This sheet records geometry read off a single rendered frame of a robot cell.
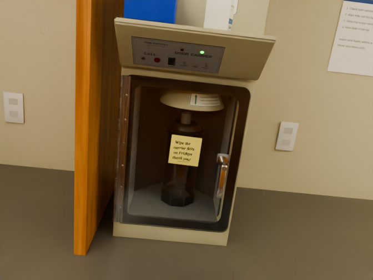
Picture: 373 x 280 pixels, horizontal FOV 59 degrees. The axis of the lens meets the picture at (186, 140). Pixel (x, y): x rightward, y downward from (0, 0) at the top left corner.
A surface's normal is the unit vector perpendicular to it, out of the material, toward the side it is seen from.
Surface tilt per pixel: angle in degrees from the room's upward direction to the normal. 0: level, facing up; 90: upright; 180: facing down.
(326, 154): 90
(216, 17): 90
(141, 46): 135
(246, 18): 90
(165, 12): 90
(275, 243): 0
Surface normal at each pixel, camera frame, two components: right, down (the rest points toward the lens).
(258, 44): -0.07, 0.89
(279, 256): 0.11, -0.95
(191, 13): 0.01, 0.31
